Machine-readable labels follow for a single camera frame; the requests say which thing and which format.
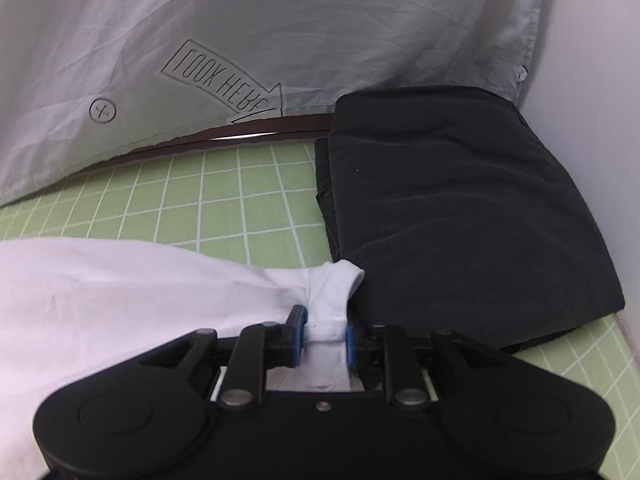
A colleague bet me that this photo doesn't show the brown table edge strip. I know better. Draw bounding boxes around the brown table edge strip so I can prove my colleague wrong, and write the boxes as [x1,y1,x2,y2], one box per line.
[80,114,336,176]

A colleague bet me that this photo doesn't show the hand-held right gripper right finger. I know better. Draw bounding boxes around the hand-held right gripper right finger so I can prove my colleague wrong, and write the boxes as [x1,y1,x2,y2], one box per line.
[344,321,506,408]

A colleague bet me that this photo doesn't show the green grid mat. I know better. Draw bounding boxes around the green grid mat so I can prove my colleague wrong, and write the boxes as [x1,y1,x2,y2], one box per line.
[0,137,640,480]

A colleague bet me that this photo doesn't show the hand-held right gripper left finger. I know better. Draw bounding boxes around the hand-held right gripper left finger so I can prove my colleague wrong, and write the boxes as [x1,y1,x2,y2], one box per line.
[137,305,307,407]

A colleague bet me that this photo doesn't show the black folded cloth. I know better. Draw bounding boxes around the black folded cloth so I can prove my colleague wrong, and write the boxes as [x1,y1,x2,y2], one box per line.
[315,86,626,356]

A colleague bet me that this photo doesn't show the white pants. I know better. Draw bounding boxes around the white pants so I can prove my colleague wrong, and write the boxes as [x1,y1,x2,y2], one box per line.
[0,239,366,480]

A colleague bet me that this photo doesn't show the grey carrot print sheet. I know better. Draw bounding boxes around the grey carrot print sheet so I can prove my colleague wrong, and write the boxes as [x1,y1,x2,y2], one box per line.
[0,0,556,206]

